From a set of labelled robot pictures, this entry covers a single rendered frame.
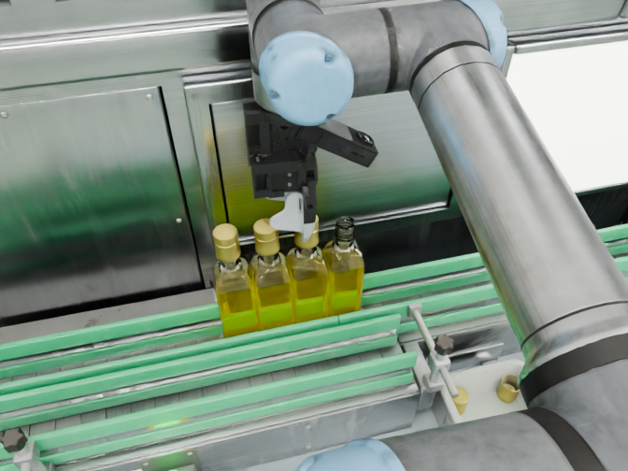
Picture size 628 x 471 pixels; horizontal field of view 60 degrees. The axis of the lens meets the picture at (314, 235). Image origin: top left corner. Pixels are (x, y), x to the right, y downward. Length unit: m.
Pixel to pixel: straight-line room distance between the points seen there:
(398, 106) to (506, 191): 0.49
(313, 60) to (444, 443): 0.30
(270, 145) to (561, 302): 0.41
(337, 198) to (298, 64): 0.51
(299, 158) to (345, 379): 0.37
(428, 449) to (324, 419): 0.63
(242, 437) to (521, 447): 0.66
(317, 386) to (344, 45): 0.54
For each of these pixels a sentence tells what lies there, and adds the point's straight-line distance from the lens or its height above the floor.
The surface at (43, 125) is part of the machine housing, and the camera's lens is 0.85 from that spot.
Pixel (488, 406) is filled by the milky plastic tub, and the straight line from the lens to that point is 1.08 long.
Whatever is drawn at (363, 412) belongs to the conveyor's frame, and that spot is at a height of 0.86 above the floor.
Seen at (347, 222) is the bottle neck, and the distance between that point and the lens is 0.81.
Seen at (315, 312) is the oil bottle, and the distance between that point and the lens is 0.89.
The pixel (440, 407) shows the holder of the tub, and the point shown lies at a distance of 1.03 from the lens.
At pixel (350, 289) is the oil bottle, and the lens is 0.87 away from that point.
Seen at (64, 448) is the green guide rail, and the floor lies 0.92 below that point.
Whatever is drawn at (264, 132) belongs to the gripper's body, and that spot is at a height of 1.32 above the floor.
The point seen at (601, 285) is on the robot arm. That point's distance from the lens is 0.36.
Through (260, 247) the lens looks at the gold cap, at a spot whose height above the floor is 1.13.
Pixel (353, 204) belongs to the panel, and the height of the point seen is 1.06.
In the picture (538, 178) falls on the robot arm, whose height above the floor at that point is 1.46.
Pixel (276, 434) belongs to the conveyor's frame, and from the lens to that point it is 0.92.
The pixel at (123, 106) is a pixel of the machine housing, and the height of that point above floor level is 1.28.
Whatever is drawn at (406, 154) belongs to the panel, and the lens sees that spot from 0.93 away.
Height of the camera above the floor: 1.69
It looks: 45 degrees down
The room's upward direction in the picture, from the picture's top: straight up
